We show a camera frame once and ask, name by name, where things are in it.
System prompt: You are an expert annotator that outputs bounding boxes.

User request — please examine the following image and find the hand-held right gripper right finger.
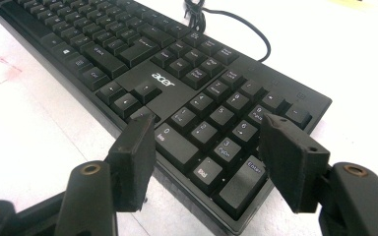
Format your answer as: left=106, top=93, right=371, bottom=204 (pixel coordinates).
left=258, top=113, right=331, bottom=214

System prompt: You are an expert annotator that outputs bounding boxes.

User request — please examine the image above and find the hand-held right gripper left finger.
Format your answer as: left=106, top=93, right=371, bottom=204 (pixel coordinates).
left=105, top=114, right=158, bottom=213

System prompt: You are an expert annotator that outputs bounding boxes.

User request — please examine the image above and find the black computer keyboard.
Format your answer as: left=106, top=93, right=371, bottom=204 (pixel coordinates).
left=0, top=0, right=334, bottom=236

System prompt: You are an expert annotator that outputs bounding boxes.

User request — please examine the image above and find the white table cover sheet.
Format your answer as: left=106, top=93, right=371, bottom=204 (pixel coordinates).
left=0, top=0, right=378, bottom=236

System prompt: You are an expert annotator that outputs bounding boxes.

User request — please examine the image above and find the black keyboard cable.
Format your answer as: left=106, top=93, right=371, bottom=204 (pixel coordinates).
left=183, top=0, right=273, bottom=64

